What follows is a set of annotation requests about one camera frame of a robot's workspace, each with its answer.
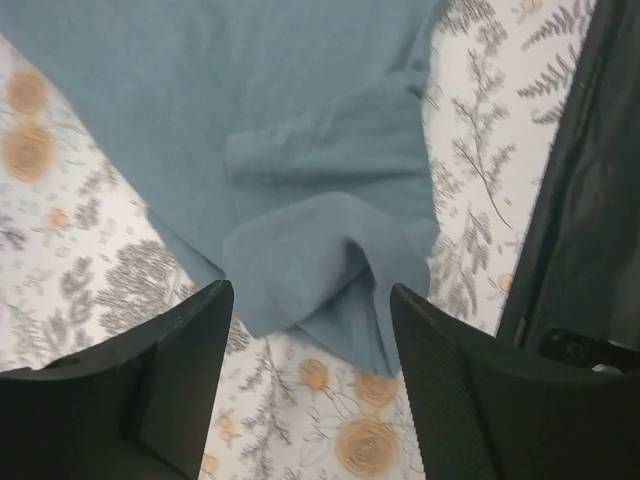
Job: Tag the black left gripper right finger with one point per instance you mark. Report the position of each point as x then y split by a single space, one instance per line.
486 409

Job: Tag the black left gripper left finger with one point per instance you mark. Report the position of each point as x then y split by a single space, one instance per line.
137 406

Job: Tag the blue-grey t shirt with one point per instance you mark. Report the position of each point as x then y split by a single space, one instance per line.
277 144

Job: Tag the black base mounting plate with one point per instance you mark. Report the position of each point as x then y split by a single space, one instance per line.
575 292

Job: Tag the floral patterned table mat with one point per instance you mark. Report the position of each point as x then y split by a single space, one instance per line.
80 262

